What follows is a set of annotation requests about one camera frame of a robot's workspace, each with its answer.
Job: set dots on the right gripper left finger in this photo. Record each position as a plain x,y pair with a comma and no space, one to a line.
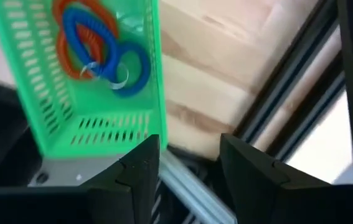
70,205

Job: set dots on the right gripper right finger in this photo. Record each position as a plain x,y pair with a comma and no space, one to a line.
288,205

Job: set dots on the green plastic basket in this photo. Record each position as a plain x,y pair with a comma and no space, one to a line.
101,109

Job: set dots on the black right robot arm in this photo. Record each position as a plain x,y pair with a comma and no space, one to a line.
2,140

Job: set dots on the black aluminium table frame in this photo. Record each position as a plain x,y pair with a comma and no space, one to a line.
288,71

